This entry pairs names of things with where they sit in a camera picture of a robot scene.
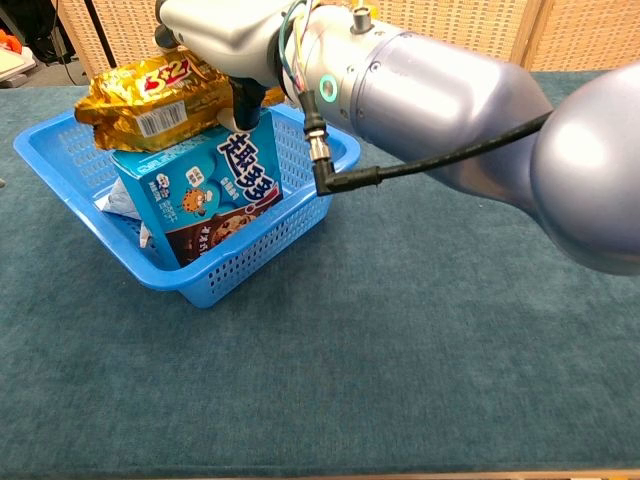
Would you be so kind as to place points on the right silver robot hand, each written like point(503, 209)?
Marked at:
point(225, 30)

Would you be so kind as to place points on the blue cookie box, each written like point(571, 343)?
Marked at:
point(200, 175)

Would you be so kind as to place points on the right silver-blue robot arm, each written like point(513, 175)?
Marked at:
point(450, 100)

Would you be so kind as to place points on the white snack packet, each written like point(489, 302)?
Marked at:
point(122, 205)

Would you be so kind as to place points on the blue perforated plastic basket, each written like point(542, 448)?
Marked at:
point(250, 260)

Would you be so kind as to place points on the teal table cloth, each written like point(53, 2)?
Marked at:
point(350, 350)

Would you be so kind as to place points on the gold cracker packet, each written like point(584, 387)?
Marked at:
point(150, 105)

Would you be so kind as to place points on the wicker folding screen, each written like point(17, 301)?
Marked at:
point(475, 25)

